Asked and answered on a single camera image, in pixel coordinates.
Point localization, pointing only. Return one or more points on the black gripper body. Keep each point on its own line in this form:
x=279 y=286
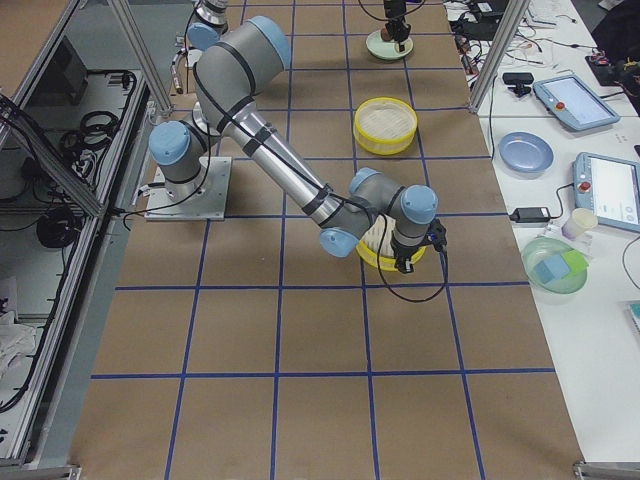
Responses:
x=406 y=251
x=394 y=11

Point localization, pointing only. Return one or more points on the yellow steamer basket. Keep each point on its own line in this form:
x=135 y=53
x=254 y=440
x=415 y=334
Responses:
x=375 y=247
x=384 y=126

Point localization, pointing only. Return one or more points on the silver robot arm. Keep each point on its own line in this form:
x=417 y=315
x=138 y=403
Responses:
x=227 y=76
x=209 y=22

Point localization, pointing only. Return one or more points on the brown bun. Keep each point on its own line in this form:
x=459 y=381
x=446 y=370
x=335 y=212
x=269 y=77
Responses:
x=385 y=35

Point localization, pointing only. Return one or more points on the light green plate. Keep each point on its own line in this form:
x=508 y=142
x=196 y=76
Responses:
x=386 y=50

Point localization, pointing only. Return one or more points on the black power adapter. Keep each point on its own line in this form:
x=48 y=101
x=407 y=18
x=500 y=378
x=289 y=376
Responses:
x=530 y=215

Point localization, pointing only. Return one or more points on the blue plate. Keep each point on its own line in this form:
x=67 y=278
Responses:
x=525 y=154

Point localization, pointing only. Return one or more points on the green bowl with blocks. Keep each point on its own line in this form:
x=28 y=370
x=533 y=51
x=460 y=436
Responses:
x=555 y=269

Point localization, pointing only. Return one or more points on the black webcam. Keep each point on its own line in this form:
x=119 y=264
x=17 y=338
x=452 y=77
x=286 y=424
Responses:
x=519 y=83

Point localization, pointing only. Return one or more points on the white paper cup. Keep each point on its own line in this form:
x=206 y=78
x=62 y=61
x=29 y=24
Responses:
x=580 y=221

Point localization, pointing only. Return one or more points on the teach pendant far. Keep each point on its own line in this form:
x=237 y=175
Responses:
x=573 y=103

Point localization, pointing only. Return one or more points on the teach pendant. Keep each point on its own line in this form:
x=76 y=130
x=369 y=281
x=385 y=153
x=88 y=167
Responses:
x=609 y=187
x=573 y=103

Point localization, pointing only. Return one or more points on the teach pendant near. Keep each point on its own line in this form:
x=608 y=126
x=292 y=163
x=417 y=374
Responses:
x=609 y=187

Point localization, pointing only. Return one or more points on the aluminium frame post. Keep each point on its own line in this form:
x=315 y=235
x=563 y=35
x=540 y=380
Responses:
x=506 y=31

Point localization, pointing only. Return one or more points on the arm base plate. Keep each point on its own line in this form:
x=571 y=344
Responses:
x=203 y=198

